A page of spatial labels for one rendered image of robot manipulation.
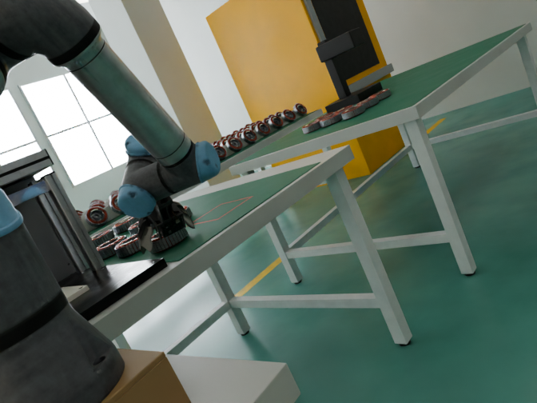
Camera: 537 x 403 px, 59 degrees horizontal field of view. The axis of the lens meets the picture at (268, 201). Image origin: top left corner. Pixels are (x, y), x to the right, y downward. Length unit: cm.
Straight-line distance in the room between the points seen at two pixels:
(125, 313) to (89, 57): 50
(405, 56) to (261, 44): 201
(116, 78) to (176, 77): 432
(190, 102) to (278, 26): 128
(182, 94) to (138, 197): 417
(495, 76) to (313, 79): 217
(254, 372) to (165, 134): 50
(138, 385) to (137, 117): 49
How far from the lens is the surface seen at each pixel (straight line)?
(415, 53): 594
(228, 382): 53
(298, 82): 448
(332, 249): 241
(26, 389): 48
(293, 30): 440
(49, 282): 50
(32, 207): 150
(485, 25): 566
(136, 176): 100
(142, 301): 104
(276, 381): 50
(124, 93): 83
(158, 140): 88
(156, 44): 516
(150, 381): 51
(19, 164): 136
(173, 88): 507
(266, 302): 216
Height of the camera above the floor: 100
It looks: 11 degrees down
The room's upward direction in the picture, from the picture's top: 25 degrees counter-clockwise
